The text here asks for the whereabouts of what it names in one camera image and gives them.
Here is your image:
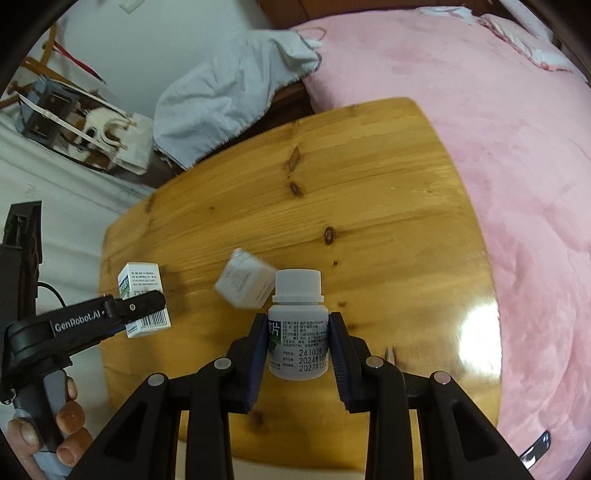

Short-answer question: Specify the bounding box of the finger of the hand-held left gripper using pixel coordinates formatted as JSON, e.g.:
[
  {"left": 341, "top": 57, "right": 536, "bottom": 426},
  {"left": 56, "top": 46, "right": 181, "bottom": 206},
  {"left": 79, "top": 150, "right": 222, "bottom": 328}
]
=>
[
  {"left": 85, "top": 323, "right": 129, "bottom": 346},
  {"left": 104, "top": 290, "right": 168, "bottom": 324}
]

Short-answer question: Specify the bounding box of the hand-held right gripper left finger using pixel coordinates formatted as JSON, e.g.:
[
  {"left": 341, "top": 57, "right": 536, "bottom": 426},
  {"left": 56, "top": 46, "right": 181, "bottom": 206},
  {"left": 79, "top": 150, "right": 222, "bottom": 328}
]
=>
[{"left": 69, "top": 313, "right": 271, "bottom": 480}]

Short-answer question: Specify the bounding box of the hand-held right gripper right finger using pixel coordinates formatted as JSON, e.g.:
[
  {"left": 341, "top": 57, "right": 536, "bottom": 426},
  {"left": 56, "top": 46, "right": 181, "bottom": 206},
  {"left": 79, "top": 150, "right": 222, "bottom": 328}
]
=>
[{"left": 327, "top": 312, "right": 536, "bottom": 480}]

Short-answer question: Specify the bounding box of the green white medicine box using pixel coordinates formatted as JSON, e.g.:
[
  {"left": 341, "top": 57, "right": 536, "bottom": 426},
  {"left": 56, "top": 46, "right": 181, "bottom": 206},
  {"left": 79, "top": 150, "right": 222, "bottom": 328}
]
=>
[{"left": 117, "top": 262, "right": 172, "bottom": 339}]

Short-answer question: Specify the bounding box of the white medicine bottle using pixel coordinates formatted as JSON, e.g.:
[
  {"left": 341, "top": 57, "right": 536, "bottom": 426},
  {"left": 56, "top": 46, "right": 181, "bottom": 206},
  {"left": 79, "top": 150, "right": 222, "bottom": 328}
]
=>
[{"left": 267, "top": 269, "right": 331, "bottom": 381}]

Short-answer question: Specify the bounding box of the person's left hand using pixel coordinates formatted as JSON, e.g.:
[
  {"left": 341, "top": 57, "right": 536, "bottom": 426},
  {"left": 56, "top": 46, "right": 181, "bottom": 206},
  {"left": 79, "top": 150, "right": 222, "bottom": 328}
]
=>
[{"left": 7, "top": 375, "right": 93, "bottom": 468}]

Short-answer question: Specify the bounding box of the white floral curtain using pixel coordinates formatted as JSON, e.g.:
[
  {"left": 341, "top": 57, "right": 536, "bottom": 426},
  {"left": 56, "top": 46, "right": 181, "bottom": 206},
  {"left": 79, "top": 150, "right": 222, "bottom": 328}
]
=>
[{"left": 0, "top": 83, "right": 158, "bottom": 462}]

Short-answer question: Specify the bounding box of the white handbag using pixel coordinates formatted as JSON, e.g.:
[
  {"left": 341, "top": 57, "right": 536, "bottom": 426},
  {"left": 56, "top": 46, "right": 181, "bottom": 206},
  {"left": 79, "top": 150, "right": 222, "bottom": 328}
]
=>
[{"left": 92, "top": 108, "right": 155, "bottom": 176}]

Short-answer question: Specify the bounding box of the brown white furry bag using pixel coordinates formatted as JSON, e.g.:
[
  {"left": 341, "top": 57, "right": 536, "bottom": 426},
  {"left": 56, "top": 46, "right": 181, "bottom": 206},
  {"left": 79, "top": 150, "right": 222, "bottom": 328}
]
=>
[{"left": 69, "top": 106, "right": 121, "bottom": 171}]

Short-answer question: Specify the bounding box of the dark flat device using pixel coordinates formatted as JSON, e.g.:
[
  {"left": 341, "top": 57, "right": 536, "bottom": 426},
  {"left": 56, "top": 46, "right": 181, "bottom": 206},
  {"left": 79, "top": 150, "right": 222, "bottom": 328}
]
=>
[{"left": 519, "top": 430, "right": 552, "bottom": 462}]

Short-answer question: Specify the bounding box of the blue grey satchel bag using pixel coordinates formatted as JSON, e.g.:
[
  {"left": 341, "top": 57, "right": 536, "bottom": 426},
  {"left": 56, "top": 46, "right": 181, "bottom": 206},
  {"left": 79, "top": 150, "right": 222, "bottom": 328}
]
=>
[{"left": 18, "top": 76, "right": 88, "bottom": 144}]

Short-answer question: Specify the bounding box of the grey cloth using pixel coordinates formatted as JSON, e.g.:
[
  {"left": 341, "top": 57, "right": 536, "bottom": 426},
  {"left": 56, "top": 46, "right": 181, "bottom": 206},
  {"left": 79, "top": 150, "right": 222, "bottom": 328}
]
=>
[{"left": 154, "top": 28, "right": 322, "bottom": 169}]

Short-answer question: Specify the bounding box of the wooden coat rack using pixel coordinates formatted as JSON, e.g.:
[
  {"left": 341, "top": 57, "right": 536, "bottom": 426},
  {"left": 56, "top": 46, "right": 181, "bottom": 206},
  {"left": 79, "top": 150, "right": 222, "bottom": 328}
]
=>
[{"left": 23, "top": 23, "right": 107, "bottom": 93}]

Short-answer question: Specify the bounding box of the white pink cloth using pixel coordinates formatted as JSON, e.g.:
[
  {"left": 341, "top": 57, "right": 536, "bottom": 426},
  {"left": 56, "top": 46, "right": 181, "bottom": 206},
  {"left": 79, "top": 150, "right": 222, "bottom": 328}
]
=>
[{"left": 416, "top": 6, "right": 476, "bottom": 24}]

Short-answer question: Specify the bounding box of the pink frilled pillow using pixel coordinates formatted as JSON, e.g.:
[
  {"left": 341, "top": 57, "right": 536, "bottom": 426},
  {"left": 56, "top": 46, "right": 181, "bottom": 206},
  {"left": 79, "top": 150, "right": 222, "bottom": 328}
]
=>
[{"left": 478, "top": 13, "right": 578, "bottom": 72}]

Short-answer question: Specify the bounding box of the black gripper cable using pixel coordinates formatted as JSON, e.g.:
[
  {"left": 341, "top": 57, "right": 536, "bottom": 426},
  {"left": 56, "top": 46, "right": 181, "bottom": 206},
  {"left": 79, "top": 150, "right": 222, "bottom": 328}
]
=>
[{"left": 36, "top": 281, "right": 68, "bottom": 308}]

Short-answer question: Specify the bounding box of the red hanging strap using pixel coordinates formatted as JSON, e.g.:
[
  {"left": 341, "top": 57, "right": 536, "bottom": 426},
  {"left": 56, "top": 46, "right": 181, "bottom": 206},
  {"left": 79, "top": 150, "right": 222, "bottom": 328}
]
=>
[{"left": 55, "top": 44, "right": 109, "bottom": 84}]

